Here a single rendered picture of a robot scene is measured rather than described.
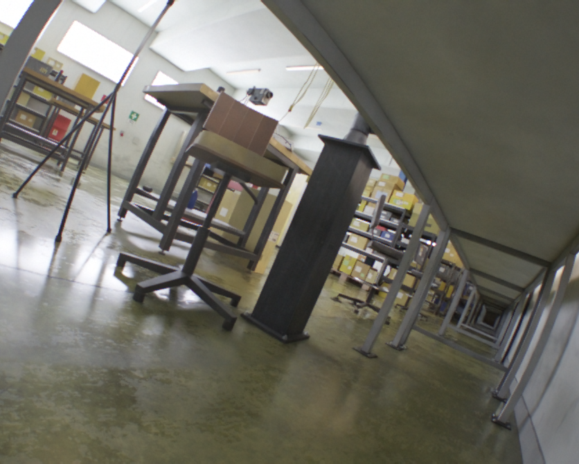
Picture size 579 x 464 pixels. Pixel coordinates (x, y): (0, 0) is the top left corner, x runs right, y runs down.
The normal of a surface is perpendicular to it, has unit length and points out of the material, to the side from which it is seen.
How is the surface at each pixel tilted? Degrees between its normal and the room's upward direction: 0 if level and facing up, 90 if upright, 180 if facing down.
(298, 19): 90
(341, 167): 90
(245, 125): 90
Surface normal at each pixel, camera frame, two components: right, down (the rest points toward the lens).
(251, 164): 0.39, 0.16
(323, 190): -0.46, -0.21
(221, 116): 0.62, 0.26
